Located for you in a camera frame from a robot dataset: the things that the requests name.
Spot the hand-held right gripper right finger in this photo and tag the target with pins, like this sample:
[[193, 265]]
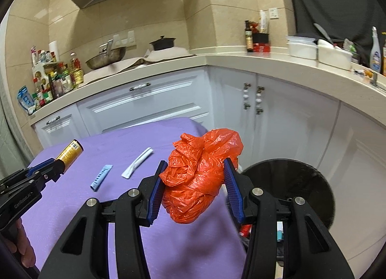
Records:
[[233, 191]]

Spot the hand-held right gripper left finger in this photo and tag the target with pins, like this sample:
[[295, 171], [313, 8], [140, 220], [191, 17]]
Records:
[[156, 197]]

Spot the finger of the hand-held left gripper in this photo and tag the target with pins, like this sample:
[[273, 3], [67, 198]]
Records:
[[55, 171], [42, 165]]

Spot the yellow black tube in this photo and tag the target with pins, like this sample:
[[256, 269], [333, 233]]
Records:
[[71, 152]]

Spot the large red plastic bag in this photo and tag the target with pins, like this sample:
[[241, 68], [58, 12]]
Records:
[[196, 176]]

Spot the black trash bin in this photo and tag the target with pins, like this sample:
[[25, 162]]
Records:
[[289, 185]]

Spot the person's left hand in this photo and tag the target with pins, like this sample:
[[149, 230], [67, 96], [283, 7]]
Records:
[[22, 245]]

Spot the white stick packet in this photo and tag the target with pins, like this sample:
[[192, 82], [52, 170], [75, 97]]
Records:
[[137, 162]]

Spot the purple tablecloth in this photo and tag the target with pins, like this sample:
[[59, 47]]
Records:
[[90, 152]]

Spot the red packet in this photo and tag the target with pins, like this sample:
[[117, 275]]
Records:
[[245, 230]]

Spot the blue comb-like strip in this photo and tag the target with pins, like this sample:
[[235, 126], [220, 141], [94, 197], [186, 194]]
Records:
[[101, 178]]

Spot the teal white wrapper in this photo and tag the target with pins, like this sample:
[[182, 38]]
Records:
[[280, 232]]

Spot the blue white bag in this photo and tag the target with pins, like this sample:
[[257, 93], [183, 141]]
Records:
[[24, 99]]

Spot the white kitchen cabinet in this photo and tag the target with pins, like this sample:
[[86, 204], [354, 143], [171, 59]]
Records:
[[286, 131]]

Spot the group of condiment bottles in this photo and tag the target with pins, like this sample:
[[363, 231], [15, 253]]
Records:
[[54, 81]]

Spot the paper towel roll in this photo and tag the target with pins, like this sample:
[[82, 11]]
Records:
[[53, 51]]

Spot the metal wok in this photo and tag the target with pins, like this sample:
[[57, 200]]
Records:
[[105, 58]]

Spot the beige stove cover sheet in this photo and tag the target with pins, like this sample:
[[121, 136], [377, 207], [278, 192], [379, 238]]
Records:
[[135, 64]]

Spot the red black box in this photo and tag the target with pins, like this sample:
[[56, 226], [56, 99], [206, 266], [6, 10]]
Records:
[[261, 43]]

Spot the dark oil bottle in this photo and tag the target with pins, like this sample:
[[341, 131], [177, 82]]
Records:
[[249, 39]]

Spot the black pot with lid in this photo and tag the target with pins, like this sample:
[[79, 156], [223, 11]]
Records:
[[162, 44]]

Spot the stacked white plastic containers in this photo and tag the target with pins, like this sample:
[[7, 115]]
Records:
[[301, 49]]

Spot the white rectangular container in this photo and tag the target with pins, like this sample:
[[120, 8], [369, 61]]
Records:
[[334, 57]]

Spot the white upright packet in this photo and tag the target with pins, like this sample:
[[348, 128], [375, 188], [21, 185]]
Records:
[[264, 22]]

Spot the green white bag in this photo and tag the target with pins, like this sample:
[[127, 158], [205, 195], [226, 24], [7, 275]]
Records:
[[351, 51]]

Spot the white blue spray bottle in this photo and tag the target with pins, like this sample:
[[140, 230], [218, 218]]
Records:
[[374, 55]]

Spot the orange dish soap bottle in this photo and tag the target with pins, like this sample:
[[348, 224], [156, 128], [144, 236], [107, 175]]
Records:
[[384, 58]]

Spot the white wall switches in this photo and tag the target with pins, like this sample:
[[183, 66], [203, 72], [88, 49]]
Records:
[[124, 39]]

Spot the white wall outlet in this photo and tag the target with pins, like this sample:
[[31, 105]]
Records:
[[274, 13]]

